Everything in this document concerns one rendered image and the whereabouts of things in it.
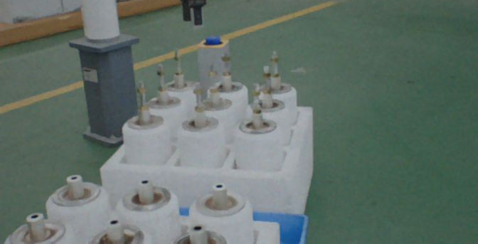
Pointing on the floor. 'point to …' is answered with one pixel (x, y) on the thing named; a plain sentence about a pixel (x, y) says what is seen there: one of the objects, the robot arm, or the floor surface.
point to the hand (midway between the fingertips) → (192, 17)
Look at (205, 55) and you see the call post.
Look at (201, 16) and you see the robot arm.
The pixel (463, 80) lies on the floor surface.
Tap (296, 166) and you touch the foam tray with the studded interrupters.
